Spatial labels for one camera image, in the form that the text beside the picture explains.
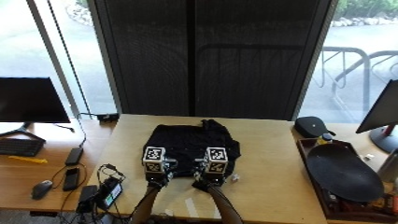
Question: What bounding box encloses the black blind cord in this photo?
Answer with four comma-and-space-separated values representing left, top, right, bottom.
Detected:
46, 0, 94, 117

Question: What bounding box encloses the black computer monitor with legs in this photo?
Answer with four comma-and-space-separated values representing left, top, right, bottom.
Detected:
0, 77, 72, 143

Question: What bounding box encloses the black oval plate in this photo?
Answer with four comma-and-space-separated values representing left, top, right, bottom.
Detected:
306, 143, 386, 203

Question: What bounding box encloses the yellow flat tool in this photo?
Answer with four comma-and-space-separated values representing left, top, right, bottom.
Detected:
8, 155, 50, 164

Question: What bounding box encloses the black mesh roller blind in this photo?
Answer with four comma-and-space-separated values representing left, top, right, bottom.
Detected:
86, 0, 340, 121

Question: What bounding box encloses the black cable hub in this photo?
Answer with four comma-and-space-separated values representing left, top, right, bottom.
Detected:
96, 113, 121, 123

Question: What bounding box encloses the grey window frame post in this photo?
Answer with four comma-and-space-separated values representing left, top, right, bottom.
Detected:
27, 0, 83, 119

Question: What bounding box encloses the black box unit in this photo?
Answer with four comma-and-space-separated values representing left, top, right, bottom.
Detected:
76, 185, 100, 215

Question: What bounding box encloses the grey metal bike rack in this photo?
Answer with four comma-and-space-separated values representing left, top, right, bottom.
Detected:
332, 49, 398, 108
313, 46, 372, 123

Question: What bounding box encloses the black smartphone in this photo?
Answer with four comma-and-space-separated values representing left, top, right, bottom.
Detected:
63, 167, 82, 192

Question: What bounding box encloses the black power adapter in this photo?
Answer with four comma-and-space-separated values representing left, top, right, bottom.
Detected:
64, 147, 86, 166

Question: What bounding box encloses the black zip case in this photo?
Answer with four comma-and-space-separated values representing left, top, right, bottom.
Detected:
295, 116, 337, 139

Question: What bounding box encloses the white marker cube on right glove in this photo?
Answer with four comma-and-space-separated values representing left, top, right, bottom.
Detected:
204, 147, 231, 175

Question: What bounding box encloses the person's left hand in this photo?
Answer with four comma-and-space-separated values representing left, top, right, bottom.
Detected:
143, 157, 180, 189

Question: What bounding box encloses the black device with lit screen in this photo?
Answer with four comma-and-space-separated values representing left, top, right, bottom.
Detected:
95, 176, 124, 211

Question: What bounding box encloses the small bottle with yellow label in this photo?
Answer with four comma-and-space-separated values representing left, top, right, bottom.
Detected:
316, 133, 336, 147

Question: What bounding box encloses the black coiled cable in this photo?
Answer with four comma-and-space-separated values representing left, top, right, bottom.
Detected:
96, 162, 127, 182

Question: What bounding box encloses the white tape strip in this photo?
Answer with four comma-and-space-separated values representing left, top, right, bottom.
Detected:
183, 197, 201, 219

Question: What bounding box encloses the dark wooden tray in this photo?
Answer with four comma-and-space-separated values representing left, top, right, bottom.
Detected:
296, 137, 398, 223

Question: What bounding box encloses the black t-shirt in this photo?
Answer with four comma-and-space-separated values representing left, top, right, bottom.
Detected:
143, 119, 243, 179

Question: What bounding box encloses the black monitor with round base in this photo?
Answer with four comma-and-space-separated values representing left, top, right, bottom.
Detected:
354, 78, 398, 154

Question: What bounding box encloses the black keyboard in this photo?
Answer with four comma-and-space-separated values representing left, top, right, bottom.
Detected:
0, 138, 47, 158

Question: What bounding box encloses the person's right hand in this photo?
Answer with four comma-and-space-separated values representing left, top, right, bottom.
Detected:
191, 157, 229, 191

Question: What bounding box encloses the black adapter cable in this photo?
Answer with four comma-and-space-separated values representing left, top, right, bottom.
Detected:
76, 112, 101, 149

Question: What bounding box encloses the white marker cube on glove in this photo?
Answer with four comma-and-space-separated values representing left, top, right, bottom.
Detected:
204, 147, 231, 175
143, 146, 168, 174

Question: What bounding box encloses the dark grey computer mouse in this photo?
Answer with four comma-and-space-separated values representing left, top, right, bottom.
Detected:
30, 179, 55, 201

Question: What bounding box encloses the white marker cube on left glove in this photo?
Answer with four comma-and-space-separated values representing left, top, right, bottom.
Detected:
143, 146, 168, 174

